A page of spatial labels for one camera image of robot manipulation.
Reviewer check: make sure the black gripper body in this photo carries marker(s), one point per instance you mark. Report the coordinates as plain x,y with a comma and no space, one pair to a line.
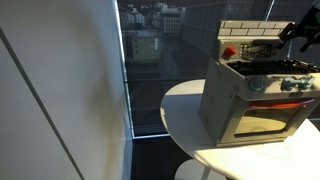
308,21

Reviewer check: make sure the big red round stove knob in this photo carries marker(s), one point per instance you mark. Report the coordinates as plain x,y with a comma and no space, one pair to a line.
229,52

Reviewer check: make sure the grey toy stove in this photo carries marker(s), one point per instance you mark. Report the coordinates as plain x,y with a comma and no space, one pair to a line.
233,110

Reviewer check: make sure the white table pedestal foot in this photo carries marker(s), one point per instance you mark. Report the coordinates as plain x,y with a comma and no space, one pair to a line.
193,171

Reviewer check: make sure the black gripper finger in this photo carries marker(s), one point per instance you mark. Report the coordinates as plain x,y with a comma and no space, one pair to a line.
307,44
287,33

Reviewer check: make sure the blue stove knob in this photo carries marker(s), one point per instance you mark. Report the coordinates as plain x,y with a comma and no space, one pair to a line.
306,82
288,83
256,84

